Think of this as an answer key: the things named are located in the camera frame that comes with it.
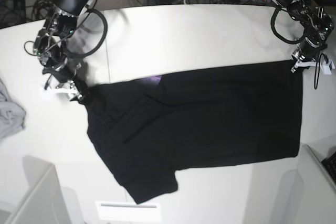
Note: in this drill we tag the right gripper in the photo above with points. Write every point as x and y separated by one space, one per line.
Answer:
63 74

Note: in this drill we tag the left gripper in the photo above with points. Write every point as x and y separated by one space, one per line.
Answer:
306 56

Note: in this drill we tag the black T-shirt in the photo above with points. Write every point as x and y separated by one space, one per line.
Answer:
146 130

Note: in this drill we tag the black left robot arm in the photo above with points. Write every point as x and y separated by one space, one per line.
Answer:
317 27

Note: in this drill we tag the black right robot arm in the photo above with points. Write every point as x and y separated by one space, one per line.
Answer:
50 45

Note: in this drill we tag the grey crumpled cloth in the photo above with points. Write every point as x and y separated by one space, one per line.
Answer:
12 115

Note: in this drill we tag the black keyboard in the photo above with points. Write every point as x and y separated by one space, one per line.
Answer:
330 166

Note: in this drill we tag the white partition panel left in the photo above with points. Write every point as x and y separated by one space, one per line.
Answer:
43 203

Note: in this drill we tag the white partition panel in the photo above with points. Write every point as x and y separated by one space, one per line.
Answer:
43 203
317 203

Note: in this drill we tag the white partition panel right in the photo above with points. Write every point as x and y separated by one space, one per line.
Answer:
317 203

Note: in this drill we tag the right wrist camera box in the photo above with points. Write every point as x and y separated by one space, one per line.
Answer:
47 94

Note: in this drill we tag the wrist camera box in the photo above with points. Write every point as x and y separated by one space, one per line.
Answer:
327 67
47 94

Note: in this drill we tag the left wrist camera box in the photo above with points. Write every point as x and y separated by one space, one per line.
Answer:
327 67

